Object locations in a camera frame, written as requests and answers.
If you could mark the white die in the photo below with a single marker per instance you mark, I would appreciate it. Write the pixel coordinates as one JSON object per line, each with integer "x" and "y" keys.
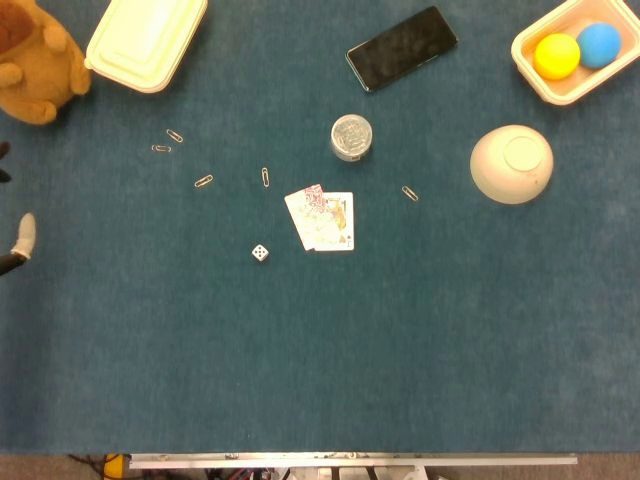
{"x": 260, "y": 253}

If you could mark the metal paper clip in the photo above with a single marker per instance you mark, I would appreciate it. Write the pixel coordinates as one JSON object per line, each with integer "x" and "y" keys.
{"x": 265, "y": 177}
{"x": 174, "y": 135}
{"x": 161, "y": 148}
{"x": 203, "y": 181}
{"x": 410, "y": 193}

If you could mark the clear round paper clip jar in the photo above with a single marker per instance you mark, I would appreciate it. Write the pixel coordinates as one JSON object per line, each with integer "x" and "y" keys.
{"x": 351, "y": 136}

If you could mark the blue felt table cover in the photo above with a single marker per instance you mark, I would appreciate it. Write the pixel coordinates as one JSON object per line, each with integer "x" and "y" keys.
{"x": 320, "y": 350}

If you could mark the upturned cream bowl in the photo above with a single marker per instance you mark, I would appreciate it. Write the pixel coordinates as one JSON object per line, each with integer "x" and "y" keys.
{"x": 500, "y": 170}

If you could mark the black smartphone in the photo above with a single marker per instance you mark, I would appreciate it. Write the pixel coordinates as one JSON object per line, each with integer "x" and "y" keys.
{"x": 402, "y": 47}

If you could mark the closed cream lunch box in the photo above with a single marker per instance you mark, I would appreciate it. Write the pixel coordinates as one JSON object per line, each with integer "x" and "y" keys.
{"x": 145, "y": 40}

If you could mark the yellow ball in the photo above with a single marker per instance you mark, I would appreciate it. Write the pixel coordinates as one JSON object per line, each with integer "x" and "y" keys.
{"x": 556, "y": 56}

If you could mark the yellow plastic object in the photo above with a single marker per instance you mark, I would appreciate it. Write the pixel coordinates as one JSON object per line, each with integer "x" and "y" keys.
{"x": 115, "y": 467}

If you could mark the open cream food container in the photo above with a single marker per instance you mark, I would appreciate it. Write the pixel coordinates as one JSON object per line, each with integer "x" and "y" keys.
{"x": 550, "y": 25}

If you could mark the brown plush toy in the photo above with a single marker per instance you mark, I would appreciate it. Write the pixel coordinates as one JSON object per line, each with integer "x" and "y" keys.
{"x": 35, "y": 75}

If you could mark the blue ball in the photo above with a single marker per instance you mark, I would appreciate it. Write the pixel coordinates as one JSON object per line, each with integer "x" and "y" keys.
{"x": 600, "y": 45}

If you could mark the aluminium table edge rail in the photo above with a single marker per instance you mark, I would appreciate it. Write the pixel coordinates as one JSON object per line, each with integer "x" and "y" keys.
{"x": 350, "y": 460}

